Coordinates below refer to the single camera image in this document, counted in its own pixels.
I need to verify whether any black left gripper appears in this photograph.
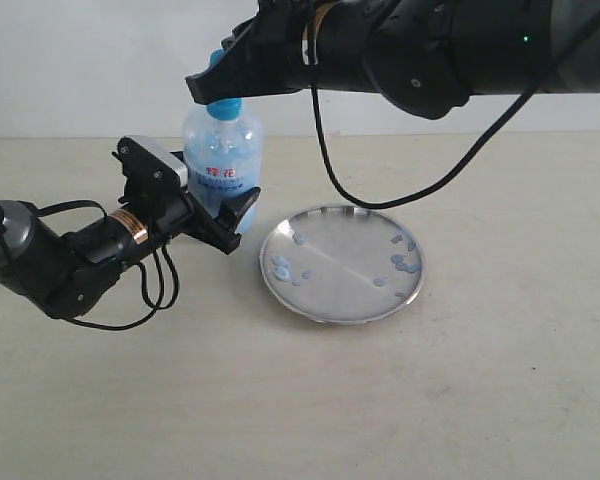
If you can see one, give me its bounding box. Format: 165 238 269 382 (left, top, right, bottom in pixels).
117 151 261 255

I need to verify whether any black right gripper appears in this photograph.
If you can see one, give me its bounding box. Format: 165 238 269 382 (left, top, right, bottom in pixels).
185 1 322 105

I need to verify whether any blue pump lotion bottle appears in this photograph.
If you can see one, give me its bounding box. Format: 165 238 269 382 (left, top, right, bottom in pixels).
181 49 265 235

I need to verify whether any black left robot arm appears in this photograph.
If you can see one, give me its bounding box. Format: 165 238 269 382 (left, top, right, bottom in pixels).
0 146 260 326

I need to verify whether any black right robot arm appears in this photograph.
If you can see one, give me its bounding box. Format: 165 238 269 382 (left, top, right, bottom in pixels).
186 0 600 120

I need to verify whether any round stainless steel plate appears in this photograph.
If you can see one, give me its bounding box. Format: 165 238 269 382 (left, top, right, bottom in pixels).
259 204 426 325

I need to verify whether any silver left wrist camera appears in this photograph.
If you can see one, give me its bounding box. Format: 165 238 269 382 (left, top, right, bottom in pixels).
113 135 188 199

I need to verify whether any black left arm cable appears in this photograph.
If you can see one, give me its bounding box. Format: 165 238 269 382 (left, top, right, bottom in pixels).
29 199 181 331

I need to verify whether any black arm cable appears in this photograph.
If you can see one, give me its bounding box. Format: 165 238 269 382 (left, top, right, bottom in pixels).
29 199 181 331
309 0 600 209

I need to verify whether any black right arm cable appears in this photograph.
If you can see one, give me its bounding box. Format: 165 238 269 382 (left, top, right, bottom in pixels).
309 0 600 209

